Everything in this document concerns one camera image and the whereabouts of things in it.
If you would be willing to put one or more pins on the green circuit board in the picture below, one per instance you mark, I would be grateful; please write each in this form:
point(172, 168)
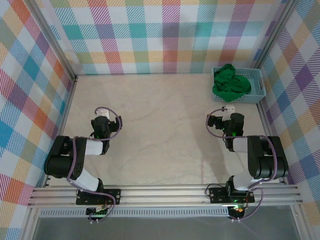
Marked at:
point(96, 213)

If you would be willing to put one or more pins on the green t-shirt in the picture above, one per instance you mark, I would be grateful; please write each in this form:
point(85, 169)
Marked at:
point(230, 85)

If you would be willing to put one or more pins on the circuit board with orange connector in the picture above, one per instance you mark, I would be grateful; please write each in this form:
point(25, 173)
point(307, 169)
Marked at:
point(236, 210)

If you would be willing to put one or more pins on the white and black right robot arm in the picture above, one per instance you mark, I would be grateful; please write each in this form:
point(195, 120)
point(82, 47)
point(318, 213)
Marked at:
point(267, 162)

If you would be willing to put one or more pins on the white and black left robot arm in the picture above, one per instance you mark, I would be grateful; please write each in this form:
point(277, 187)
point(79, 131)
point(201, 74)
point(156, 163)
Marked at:
point(60, 162)

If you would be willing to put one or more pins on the aluminium corner post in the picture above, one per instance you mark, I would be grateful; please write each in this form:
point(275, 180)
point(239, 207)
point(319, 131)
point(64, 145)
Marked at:
point(275, 32)
point(53, 37)

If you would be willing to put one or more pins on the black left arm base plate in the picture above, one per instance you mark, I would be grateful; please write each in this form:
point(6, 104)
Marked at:
point(113, 196)

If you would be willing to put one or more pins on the light blue plastic basket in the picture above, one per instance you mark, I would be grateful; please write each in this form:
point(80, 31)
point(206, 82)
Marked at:
point(255, 75)

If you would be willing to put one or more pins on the aluminium side rail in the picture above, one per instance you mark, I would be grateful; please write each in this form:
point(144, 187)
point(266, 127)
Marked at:
point(67, 105)
point(267, 125)

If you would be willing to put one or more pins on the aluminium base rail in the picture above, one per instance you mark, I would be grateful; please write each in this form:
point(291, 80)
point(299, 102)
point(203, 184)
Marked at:
point(162, 195)

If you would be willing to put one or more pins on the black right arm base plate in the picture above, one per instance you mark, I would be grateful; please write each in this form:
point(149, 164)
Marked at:
point(217, 196)

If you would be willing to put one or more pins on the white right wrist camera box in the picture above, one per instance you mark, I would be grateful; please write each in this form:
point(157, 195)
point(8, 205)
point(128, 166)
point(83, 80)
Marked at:
point(230, 109)

